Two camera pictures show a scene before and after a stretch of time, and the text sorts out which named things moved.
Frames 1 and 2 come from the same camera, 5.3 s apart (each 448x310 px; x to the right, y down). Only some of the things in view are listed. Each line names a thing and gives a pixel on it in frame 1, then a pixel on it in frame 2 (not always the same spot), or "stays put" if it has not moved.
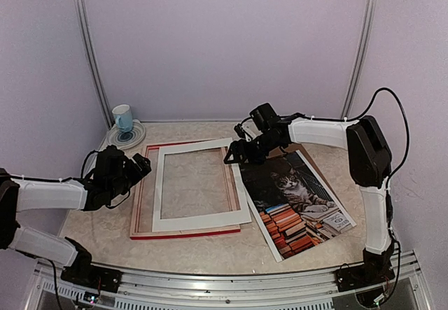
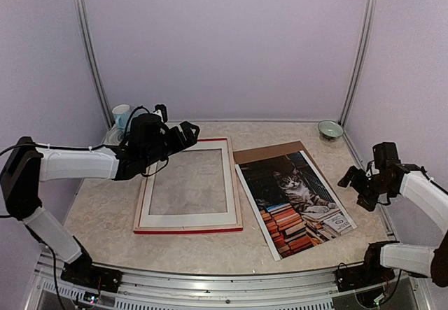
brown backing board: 302,150 stays put
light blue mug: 123,117 stays put
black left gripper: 144,167 to 187,133
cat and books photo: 295,210 stays put
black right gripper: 235,146 to 368,203
